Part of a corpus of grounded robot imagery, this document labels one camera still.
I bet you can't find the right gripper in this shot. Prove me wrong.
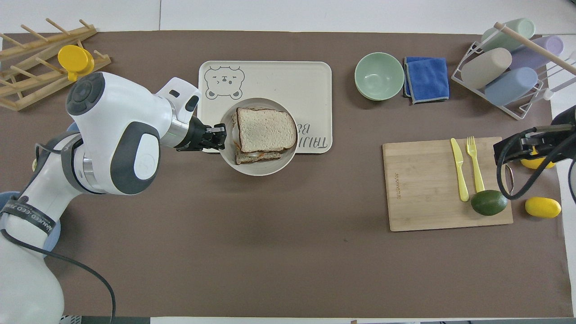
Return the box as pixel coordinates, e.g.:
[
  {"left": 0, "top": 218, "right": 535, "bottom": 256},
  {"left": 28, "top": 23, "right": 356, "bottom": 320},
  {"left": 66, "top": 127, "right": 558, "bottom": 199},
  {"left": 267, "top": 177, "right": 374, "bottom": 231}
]
[{"left": 535, "top": 106, "right": 576, "bottom": 166}]

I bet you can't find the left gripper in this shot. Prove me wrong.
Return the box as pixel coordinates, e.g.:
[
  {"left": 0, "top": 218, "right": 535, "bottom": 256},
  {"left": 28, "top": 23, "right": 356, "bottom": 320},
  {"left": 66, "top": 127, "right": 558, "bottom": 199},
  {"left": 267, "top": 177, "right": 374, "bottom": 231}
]
[{"left": 182, "top": 116, "right": 227, "bottom": 152}]

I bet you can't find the sandwich base with filling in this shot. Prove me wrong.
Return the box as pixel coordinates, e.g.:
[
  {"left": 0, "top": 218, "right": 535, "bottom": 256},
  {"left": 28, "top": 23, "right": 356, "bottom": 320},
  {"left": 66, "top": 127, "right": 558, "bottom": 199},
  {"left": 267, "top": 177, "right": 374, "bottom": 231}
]
[{"left": 232, "top": 112, "right": 284, "bottom": 165}]

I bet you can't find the cream round plate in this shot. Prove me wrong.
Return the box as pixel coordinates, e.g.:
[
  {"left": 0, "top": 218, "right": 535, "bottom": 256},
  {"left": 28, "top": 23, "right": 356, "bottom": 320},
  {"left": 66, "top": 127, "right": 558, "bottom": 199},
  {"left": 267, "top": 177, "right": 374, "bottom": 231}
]
[{"left": 219, "top": 98, "right": 298, "bottom": 176}]

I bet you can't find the yellow lemon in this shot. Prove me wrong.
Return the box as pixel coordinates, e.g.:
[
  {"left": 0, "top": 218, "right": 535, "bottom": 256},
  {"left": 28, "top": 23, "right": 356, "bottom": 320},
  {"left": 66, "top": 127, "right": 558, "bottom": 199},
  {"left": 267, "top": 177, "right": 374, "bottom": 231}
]
[
  {"left": 525, "top": 197, "right": 562, "bottom": 219},
  {"left": 520, "top": 146, "right": 557, "bottom": 170}
]

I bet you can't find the white bread slice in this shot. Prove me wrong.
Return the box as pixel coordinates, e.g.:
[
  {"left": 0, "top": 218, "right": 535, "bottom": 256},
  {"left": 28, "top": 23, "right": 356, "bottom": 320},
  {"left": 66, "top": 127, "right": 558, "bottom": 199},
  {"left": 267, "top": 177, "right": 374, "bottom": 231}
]
[{"left": 236, "top": 107, "right": 297, "bottom": 153}]

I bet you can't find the blue cup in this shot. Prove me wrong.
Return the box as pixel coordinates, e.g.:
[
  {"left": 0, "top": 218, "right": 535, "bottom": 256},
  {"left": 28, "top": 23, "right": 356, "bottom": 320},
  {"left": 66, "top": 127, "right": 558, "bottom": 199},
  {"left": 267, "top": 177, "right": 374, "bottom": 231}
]
[{"left": 484, "top": 67, "right": 539, "bottom": 107}]

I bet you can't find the purple cup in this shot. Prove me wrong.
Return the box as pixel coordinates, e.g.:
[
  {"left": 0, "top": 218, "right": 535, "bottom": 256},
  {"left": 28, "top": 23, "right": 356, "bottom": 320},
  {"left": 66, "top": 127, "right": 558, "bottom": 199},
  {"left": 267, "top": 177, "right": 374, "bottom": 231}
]
[{"left": 511, "top": 35, "right": 565, "bottom": 70}]

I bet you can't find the wooden rod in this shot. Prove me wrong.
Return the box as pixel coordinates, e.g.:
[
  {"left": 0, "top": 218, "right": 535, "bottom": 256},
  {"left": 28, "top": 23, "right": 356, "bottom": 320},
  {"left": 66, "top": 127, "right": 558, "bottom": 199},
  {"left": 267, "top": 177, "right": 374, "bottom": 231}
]
[{"left": 494, "top": 22, "right": 576, "bottom": 75}]

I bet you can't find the cream tray with bear print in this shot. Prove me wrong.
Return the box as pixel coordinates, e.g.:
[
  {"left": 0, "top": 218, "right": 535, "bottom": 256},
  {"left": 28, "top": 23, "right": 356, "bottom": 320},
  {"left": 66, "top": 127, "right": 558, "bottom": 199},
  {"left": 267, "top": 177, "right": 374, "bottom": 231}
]
[{"left": 198, "top": 61, "right": 333, "bottom": 154}]

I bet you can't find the yellow plastic fork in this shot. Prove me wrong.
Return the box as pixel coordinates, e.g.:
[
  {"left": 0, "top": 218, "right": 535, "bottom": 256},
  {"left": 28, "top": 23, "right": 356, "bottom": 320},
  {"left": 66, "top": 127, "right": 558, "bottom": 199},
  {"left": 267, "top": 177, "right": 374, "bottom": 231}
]
[{"left": 466, "top": 136, "right": 486, "bottom": 194}]

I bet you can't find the green avocado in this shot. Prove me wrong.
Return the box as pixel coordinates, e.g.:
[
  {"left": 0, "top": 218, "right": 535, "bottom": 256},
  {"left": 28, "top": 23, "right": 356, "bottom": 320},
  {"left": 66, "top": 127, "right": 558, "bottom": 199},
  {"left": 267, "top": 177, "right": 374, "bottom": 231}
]
[{"left": 471, "top": 189, "right": 508, "bottom": 216}]

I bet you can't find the beige cup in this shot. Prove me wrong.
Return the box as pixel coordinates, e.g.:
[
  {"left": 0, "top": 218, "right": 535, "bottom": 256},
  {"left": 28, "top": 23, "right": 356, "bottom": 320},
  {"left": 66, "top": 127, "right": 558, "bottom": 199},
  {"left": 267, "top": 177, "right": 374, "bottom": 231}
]
[{"left": 461, "top": 47, "right": 513, "bottom": 90}]

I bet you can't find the yellow plastic knife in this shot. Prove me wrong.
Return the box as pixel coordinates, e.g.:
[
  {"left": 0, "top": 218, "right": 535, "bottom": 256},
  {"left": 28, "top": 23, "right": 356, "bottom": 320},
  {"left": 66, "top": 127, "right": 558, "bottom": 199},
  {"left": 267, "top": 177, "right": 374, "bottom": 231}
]
[{"left": 451, "top": 138, "right": 469, "bottom": 202}]

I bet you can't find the green cup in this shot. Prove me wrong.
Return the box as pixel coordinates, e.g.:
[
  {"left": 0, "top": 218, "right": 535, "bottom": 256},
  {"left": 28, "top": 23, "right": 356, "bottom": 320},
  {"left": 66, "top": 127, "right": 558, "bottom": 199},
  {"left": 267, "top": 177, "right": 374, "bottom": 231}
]
[{"left": 481, "top": 18, "right": 536, "bottom": 52}]

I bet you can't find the blue cloth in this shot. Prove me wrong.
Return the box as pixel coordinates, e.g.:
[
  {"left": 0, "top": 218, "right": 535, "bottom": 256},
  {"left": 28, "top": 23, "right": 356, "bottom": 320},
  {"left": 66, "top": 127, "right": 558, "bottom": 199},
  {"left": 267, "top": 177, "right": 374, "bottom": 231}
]
[{"left": 403, "top": 56, "right": 450, "bottom": 105}]

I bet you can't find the wooden cutting board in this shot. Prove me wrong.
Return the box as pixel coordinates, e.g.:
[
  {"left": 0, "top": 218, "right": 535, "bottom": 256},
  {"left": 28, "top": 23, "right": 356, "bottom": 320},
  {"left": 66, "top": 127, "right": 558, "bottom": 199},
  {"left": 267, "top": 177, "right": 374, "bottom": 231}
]
[{"left": 382, "top": 137, "right": 514, "bottom": 232}]

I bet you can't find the yellow cup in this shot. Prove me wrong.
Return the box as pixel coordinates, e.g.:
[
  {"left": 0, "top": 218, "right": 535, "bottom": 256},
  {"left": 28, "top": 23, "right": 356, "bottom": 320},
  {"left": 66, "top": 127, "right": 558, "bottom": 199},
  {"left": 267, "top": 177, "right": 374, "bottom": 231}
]
[{"left": 58, "top": 44, "right": 95, "bottom": 82}]

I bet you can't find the green bowl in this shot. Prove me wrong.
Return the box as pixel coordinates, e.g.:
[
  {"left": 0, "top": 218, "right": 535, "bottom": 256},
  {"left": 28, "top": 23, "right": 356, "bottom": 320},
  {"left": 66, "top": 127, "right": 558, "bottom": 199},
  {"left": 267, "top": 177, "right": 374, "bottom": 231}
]
[{"left": 354, "top": 52, "right": 405, "bottom": 101}]

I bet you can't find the wooden dish rack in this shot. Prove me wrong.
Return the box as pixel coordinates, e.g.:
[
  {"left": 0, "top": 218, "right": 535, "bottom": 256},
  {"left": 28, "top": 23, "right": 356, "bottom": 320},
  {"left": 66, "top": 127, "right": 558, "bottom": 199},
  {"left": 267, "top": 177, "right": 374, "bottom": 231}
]
[{"left": 0, "top": 18, "right": 112, "bottom": 112}]

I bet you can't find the white wire cup rack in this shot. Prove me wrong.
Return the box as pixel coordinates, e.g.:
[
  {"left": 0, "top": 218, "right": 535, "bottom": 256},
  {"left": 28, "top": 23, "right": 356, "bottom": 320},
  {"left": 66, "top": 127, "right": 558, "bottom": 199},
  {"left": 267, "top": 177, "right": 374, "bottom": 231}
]
[{"left": 451, "top": 40, "right": 559, "bottom": 120}]

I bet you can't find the black cable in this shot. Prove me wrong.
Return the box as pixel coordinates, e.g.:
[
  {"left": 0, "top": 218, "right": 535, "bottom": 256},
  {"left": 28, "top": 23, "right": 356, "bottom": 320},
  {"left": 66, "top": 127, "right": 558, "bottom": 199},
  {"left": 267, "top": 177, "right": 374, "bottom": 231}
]
[
  {"left": 0, "top": 142, "right": 117, "bottom": 324},
  {"left": 495, "top": 127, "right": 576, "bottom": 201}
]

